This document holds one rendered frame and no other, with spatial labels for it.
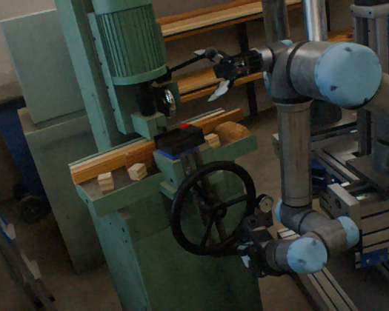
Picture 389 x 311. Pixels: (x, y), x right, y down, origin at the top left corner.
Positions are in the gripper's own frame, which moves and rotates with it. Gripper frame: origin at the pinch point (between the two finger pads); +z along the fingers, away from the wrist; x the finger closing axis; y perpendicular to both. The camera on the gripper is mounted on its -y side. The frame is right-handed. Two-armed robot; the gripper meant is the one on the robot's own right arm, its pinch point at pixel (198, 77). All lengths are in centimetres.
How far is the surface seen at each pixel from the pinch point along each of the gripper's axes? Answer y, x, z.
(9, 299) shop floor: -134, 88, 81
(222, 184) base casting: -8.2, 36.7, -1.8
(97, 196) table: -6.7, 24.2, 39.5
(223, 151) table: -5.6, 25.5, -4.2
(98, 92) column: -33.9, -4.7, 22.4
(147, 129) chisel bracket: -15.0, 11.5, 15.7
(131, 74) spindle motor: -7.8, -6.7, 17.7
